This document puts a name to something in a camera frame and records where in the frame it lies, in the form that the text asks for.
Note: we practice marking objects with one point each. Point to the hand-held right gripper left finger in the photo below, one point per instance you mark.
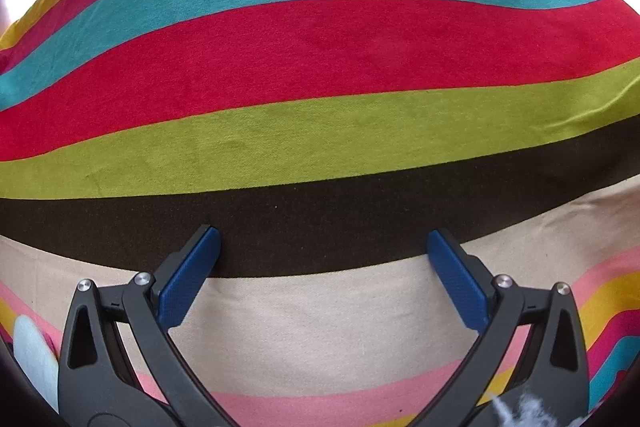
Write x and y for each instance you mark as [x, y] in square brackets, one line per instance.
[190, 277]

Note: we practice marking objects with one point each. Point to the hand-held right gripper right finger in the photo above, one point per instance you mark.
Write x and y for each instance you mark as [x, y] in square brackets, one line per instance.
[457, 277]

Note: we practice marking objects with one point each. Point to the colourful striped tablecloth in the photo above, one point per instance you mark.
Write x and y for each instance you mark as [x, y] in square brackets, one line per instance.
[325, 57]

